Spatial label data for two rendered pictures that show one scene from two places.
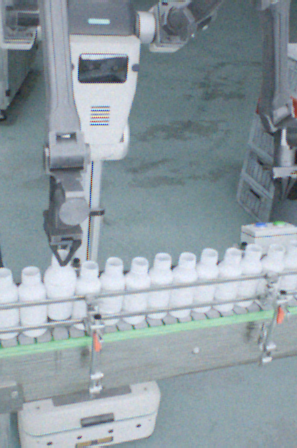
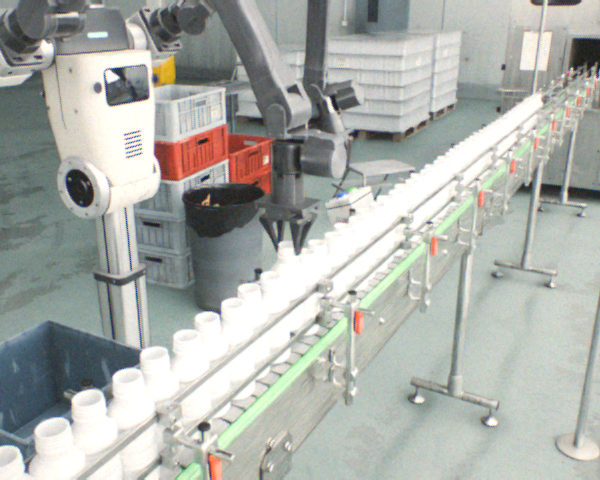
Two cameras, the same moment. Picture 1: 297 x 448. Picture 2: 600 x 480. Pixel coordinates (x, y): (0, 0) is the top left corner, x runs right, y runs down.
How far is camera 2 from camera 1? 0.88 m
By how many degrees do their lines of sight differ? 36
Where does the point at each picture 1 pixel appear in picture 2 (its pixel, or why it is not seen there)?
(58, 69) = (257, 20)
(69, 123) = (288, 75)
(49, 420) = not seen: outside the picture
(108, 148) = (145, 183)
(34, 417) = not seen: outside the picture
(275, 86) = (324, 50)
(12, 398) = (286, 453)
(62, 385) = (313, 413)
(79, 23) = (79, 39)
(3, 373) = (277, 420)
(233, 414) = (314, 451)
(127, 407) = not seen: outside the picture
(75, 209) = (339, 158)
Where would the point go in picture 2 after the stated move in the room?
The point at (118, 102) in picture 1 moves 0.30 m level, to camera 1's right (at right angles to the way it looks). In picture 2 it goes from (146, 123) to (247, 111)
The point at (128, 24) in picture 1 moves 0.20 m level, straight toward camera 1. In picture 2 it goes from (124, 35) to (168, 39)
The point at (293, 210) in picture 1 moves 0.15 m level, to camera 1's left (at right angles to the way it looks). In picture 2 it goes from (224, 246) to (199, 253)
